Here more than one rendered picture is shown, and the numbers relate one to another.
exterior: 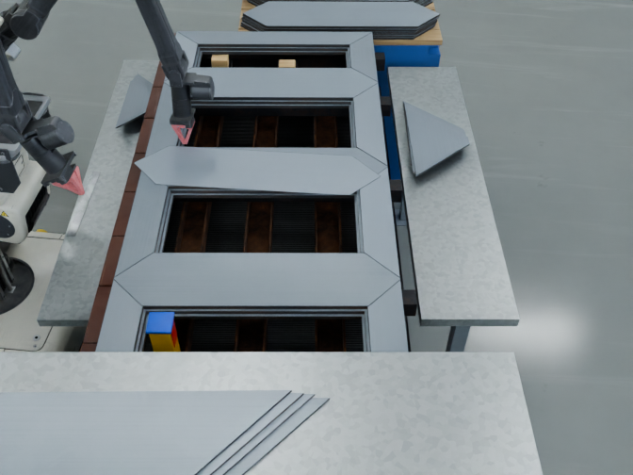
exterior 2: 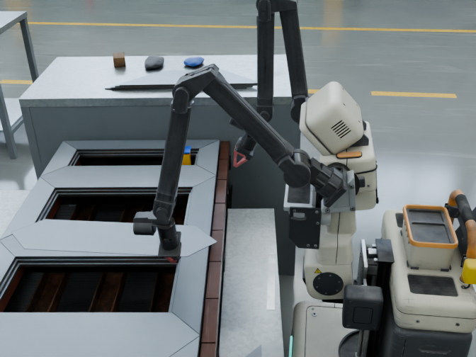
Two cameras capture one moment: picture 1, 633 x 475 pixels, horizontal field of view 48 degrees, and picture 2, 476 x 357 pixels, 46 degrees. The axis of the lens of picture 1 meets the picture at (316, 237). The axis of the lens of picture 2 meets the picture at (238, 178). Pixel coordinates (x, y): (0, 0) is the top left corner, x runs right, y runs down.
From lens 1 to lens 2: 327 cm
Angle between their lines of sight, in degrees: 103
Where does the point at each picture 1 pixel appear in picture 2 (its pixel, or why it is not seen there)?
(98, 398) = not seen: hidden behind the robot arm
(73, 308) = (253, 213)
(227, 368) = (144, 94)
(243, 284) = (137, 173)
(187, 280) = not seen: hidden behind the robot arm
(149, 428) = (175, 78)
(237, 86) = (110, 328)
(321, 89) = (12, 324)
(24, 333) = (325, 317)
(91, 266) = (248, 235)
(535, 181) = not seen: outside the picture
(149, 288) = (193, 171)
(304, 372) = (112, 93)
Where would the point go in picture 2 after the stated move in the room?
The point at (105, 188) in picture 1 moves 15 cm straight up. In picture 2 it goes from (256, 293) to (256, 260)
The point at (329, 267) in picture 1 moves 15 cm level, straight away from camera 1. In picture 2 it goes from (81, 180) to (69, 200)
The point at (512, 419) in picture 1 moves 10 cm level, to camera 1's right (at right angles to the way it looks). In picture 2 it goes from (36, 86) to (15, 86)
